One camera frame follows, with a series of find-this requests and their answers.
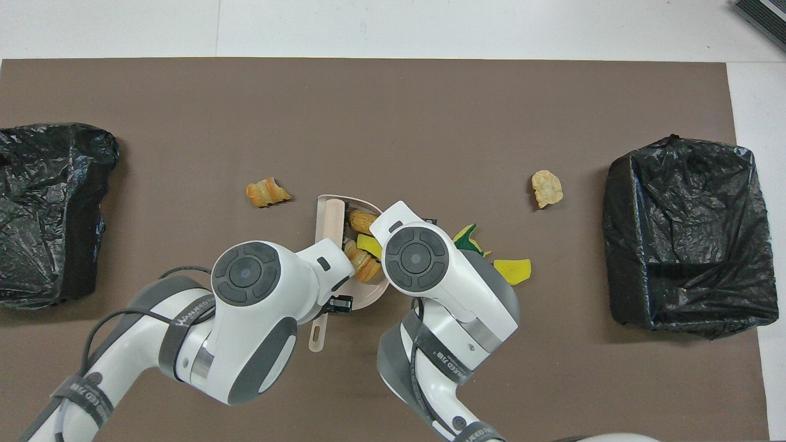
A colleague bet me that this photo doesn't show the beige plastic dustpan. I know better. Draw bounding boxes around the beige plastic dustpan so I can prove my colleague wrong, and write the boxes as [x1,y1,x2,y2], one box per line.
[315,195,389,309]

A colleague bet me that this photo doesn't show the striped bread chunk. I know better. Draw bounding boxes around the striped bread chunk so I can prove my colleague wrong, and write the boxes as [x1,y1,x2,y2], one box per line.
[344,239,381,283]

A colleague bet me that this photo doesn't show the small yellow sponge wedge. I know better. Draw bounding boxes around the small yellow sponge wedge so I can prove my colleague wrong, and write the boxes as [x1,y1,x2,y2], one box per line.
[356,233,383,260]

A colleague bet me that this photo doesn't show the beige hand brush black bristles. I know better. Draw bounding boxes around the beige hand brush black bristles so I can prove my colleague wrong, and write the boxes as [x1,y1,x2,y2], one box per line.
[308,198,348,353]

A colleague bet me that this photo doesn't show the round brown bread roll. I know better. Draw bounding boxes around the round brown bread roll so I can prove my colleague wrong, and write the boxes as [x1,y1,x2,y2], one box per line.
[347,210,379,235]

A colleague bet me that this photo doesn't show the striped croissant piece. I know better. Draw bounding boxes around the striped croissant piece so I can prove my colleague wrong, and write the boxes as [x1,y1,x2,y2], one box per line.
[246,177,292,208]

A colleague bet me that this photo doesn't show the bin with black trash bag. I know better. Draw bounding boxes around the bin with black trash bag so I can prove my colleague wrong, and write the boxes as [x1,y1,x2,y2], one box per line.
[602,135,779,339]
[0,123,120,311]

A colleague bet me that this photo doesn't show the green and yellow sponge piece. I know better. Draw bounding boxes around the green and yellow sponge piece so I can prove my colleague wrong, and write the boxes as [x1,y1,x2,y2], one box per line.
[453,223,492,257]

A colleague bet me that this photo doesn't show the brown table mat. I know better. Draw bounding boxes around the brown table mat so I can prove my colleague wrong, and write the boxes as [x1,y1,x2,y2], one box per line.
[0,58,771,442]

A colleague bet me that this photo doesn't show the pale flat bread piece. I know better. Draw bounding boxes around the pale flat bread piece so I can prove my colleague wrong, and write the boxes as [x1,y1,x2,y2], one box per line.
[531,170,564,209]

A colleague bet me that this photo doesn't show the dark ribbed device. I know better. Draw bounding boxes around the dark ribbed device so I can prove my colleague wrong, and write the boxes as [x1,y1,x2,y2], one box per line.
[732,0,786,53]

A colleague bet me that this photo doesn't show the left arm gripper cable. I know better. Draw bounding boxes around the left arm gripper cable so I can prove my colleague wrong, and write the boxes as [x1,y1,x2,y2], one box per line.
[82,265,214,376]

